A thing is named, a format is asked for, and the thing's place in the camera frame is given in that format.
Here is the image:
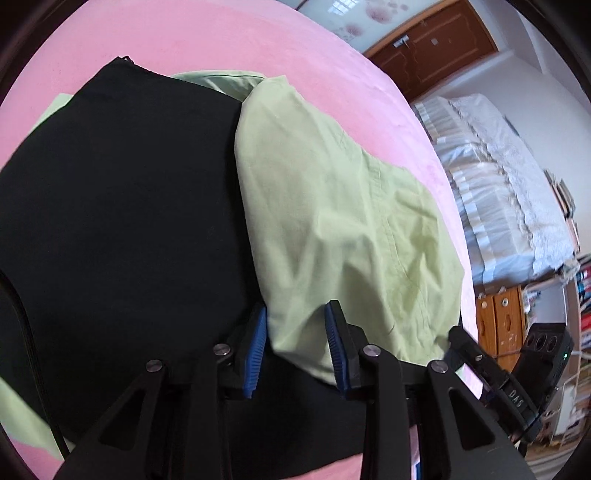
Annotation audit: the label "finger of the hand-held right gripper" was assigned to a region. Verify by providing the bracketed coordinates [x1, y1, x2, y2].
[447, 325, 513, 402]

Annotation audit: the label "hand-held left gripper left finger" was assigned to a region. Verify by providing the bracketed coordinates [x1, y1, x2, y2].
[53, 302, 269, 480]

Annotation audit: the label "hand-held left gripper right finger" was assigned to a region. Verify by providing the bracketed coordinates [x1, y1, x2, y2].
[324, 300, 536, 480]

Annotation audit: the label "green and black jacket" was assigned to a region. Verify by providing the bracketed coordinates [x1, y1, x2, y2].
[0, 55, 467, 480]

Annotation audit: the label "wooden cabinet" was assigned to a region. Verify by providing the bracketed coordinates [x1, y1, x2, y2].
[475, 284, 530, 366]

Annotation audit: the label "bookshelf with books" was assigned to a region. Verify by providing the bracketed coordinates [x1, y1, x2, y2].
[545, 168, 591, 352]

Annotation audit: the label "brown wooden door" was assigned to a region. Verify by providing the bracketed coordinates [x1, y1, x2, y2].
[365, 0, 499, 100]

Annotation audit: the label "sliding floral wardrobe doors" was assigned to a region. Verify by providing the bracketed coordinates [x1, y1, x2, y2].
[295, 0, 426, 56]

